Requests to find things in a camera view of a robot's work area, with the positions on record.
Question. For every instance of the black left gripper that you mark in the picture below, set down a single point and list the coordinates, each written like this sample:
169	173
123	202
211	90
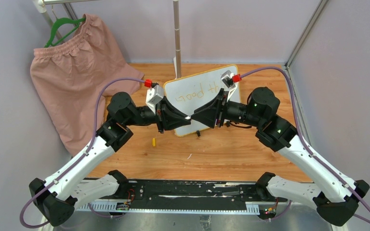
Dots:
167	117

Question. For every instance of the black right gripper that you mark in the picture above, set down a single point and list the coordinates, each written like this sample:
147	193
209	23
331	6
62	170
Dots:
217	109

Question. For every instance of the yellow framed whiteboard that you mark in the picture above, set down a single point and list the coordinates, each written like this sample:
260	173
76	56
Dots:
191	92

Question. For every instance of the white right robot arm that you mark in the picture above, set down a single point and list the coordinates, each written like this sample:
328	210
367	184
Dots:
333	195

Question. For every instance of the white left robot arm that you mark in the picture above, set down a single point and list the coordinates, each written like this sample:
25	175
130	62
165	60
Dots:
60	194

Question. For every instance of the pink cloth shorts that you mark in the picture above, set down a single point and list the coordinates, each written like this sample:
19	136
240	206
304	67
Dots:
73	80

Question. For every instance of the metal stand pole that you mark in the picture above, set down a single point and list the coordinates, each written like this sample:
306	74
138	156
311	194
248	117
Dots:
177	58

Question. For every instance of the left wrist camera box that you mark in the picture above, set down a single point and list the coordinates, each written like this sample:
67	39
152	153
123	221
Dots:
154	95

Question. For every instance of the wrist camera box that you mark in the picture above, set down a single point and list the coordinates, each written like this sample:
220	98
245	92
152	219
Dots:
154	95
231	81

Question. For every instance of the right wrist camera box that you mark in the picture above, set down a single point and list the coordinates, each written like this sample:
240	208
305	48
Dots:
231	81

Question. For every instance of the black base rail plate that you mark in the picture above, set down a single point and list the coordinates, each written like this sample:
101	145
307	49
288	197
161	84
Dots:
187	197

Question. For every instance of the aluminium frame post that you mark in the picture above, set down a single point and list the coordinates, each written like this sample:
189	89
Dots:
306	32

